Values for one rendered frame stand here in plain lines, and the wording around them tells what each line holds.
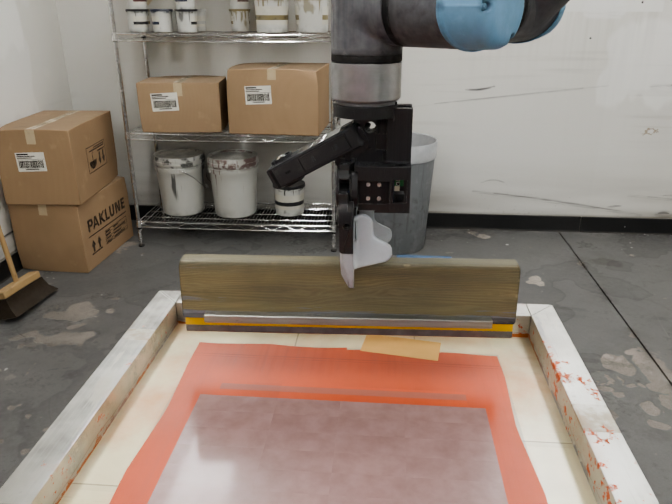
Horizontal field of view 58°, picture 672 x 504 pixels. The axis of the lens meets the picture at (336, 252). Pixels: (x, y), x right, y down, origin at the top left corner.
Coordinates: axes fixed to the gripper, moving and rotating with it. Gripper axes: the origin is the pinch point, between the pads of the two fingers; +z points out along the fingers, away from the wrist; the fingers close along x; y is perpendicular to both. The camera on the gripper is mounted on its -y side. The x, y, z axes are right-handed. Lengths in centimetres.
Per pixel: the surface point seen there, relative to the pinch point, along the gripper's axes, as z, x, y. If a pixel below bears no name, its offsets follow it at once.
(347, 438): 13.8, -13.8, 1.1
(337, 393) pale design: 13.8, -5.7, -0.7
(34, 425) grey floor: 109, 101, -118
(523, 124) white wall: 39, 321, 89
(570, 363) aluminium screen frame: 10.4, -2.2, 27.3
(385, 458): 13.9, -16.6, 5.2
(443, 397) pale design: 13.9, -5.5, 12.1
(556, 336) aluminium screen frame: 10.4, 4.2, 27.3
